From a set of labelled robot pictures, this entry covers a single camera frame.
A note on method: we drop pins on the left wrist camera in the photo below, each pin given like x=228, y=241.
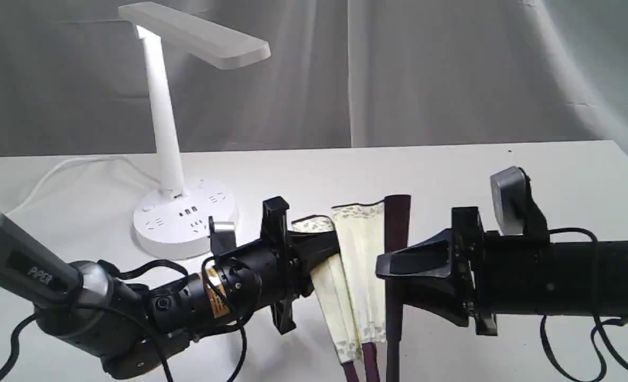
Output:
x=222, y=235

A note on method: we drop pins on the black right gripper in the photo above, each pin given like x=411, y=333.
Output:
x=495, y=274

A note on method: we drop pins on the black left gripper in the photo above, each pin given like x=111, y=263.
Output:
x=262, y=273

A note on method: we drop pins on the grey backdrop curtain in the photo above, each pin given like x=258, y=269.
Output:
x=340, y=74

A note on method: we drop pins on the white desk lamp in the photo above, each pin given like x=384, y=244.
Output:
x=172, y=220

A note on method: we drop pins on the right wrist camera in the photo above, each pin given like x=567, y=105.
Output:
x=515, y=210

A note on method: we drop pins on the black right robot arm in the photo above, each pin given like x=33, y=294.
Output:
x=593, y=278

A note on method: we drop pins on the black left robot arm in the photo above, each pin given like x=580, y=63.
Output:
x=134, y=321

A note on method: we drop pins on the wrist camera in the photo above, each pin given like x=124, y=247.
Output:
x=515, y=210
x=222, y=235

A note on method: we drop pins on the paper folding fan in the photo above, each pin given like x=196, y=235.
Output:
x=351, y=297

